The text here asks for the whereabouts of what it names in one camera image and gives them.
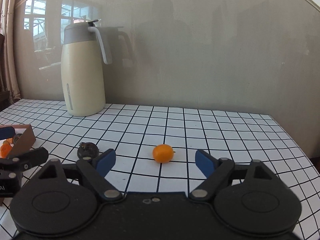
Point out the beige curtain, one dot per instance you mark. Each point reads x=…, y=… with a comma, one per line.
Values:
x=7, y=29

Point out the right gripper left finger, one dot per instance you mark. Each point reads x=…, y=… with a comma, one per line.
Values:
x=93, y=174

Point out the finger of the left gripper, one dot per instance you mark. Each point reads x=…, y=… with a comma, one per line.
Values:
x=7, y=132
x=25, y=161

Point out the cream thermos jug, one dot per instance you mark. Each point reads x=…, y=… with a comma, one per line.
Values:
x=85, y=49

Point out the wooden sofa with orange cushion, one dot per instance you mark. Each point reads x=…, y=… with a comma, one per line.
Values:
x=5, y=93

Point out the large orange tangerine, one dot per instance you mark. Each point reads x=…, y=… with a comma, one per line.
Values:
x=5, y=149

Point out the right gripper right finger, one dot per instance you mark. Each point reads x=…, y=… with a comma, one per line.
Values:
x=217, y=173

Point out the checkered tablecloth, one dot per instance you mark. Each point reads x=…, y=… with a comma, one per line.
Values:
x=134, y=131

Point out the brown shallow cardboard box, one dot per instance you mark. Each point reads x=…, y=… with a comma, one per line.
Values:
x=25, y=142

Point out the dark mangosteen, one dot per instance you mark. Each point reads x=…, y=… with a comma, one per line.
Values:
x=16, y=137
x=87, y=149

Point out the small orange kumquat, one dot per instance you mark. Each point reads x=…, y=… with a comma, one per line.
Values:
x=163, y=153

